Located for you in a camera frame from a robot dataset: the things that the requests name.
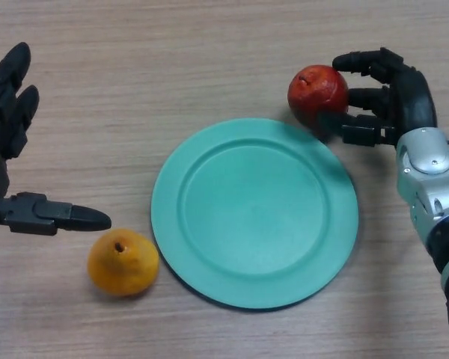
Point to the red apple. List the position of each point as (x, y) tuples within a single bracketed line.
[(314, 89)]

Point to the green round plate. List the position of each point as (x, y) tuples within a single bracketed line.
[(254, 217)]

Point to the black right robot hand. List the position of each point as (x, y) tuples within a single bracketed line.
[(411, 97)]

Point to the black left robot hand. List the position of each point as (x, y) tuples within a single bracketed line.
[(0, 123)]

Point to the yellow pear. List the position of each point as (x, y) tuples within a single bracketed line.
[(123, 265)]

